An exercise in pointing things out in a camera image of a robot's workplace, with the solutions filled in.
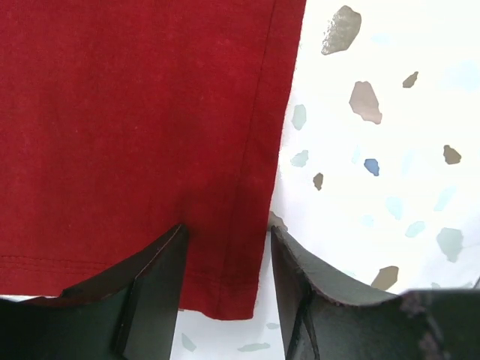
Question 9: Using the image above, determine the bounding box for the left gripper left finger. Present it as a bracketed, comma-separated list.
[1, 225, 188, 360]

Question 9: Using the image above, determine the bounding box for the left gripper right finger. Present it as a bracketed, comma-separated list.
[271, 226, 479, 360]

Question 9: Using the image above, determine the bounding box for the red t shirt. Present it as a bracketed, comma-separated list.
[1, 0, 305, 320]

